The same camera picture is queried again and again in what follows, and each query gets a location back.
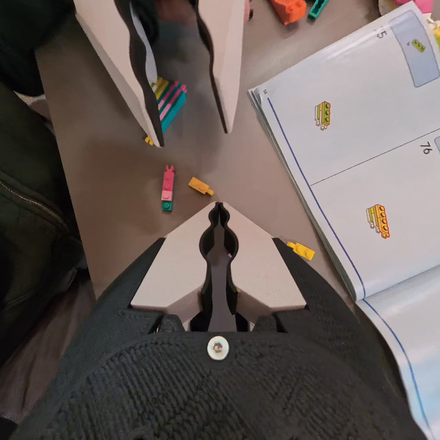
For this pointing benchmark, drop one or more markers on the dark green zippered bag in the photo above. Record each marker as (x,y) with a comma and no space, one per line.
(27,223)

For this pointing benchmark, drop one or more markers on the dark cloth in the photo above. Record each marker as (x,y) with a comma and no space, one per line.
(31,34)

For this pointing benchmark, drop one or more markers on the lego instruction booklet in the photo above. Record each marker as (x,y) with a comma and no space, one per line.
(343,165)

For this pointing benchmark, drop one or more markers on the long teal lego piece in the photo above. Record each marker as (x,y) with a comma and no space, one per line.
(318,8)

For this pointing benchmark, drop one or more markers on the yellow lego clip plate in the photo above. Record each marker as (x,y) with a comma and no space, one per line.
(198,185)
(302,251)

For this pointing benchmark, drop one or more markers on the pink lego bird model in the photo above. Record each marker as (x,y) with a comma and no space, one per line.
(416,4)

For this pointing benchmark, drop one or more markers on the orange lego piece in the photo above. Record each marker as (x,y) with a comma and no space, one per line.
(288,9)

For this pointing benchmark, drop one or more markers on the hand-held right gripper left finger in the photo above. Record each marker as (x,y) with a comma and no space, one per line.
(168,275)

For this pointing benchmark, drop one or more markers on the lime and yellow lego piece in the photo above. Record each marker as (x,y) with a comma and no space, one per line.
(435,32)

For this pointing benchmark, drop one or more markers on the pink and teal lego piece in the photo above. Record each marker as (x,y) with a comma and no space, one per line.
(168,185)

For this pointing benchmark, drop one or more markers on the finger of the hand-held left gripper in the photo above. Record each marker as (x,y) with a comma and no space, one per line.
(227,44)
(106,41)

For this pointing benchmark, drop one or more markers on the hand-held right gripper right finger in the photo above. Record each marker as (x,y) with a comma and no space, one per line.
(268,275)

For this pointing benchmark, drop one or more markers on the striped lego plate assembly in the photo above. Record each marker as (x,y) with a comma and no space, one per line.
(172,99)

